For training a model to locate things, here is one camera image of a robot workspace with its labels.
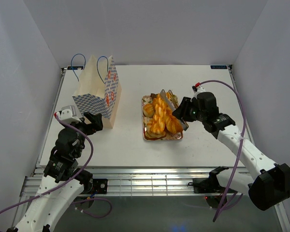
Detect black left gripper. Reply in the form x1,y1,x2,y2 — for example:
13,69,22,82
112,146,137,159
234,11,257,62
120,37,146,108
60,111,103,157

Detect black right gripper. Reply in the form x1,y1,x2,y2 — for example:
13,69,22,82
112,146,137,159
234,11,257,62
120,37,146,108
171,97,206,123

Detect metal serving tongs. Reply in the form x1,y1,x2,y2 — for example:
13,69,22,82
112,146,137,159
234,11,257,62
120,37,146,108
159,89,189,131

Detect blue checkered paper bag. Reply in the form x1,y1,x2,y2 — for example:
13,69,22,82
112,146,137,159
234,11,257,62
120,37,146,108
72,56,122,129

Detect long twisted bread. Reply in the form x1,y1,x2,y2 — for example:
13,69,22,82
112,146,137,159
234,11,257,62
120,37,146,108
147,94,168,134

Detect brown chocolate bread piece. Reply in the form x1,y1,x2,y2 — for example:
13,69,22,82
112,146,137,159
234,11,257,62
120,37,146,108
150,93,159,99

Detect croissant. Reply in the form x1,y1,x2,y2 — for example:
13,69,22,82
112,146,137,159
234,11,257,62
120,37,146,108
145,130,166,139

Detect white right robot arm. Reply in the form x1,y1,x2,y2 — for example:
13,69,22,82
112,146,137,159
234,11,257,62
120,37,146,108
173,92,290,211

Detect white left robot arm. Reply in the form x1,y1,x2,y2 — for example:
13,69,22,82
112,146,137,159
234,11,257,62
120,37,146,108
8,109,103,232

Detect round bun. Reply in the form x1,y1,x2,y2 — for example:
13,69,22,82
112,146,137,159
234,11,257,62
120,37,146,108
143,103,155,118

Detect floral metal tray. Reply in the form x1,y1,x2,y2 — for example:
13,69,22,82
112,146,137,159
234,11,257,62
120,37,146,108
142,94,183,141

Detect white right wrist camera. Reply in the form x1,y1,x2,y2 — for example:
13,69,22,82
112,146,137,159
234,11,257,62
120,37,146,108
192,83,206,98

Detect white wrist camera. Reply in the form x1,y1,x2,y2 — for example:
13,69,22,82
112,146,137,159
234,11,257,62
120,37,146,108
192,83,206,98
55,105,81,124

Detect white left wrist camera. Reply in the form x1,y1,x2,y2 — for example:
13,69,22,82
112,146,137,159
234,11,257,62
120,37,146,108
55,105,81,124

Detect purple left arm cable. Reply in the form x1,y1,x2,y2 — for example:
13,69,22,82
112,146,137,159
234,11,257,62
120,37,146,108
0,115,113,229

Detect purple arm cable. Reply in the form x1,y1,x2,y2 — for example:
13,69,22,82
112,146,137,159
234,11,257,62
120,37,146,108
200,80,247,222
0,115,113,229

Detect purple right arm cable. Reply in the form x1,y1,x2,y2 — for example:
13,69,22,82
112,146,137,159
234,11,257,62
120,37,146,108
200,80,247,222

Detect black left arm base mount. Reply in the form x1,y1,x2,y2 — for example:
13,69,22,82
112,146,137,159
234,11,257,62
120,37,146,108
87,178,108,194

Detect aluminium frame rail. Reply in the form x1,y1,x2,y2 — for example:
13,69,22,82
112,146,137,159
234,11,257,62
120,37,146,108
20,166,281,198

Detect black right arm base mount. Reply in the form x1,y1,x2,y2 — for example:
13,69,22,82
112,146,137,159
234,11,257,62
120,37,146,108
188,177,224,193

